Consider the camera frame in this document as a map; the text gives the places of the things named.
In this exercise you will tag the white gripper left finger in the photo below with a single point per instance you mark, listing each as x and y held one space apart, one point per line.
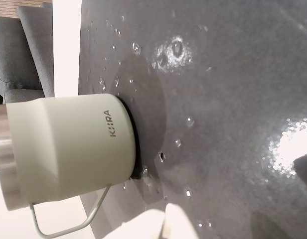
178 224

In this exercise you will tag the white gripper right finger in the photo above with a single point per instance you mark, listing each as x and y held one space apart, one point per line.
305 166

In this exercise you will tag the pale green metal cup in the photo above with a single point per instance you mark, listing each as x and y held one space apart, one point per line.
68 149

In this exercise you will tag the black table mat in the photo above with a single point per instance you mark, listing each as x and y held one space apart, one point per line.
218 112

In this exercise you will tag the white cylindrical object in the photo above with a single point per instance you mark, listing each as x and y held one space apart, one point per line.
6 174

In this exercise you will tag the grey fabric chair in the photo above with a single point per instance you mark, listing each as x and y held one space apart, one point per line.
14 54
39 37

